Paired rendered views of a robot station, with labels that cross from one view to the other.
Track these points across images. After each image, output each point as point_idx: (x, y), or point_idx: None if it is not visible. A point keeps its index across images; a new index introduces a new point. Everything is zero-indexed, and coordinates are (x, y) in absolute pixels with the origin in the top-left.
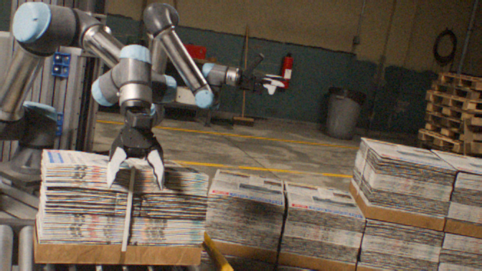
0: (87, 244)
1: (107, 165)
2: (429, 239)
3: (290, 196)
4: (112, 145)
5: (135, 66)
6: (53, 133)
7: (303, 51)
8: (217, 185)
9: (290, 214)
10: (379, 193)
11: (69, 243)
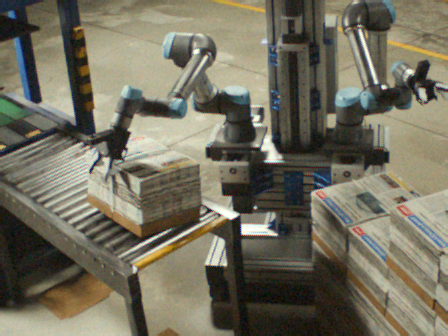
0: (101, 201)
1: None
2: (426, 314)
3: (381, 219)
4: (95, 149)
5: (119, 100)
6: (240, 113)
7: None
8: (338, 187)
9: (349, 236)
10: (393, 246)
11: (96, 197)
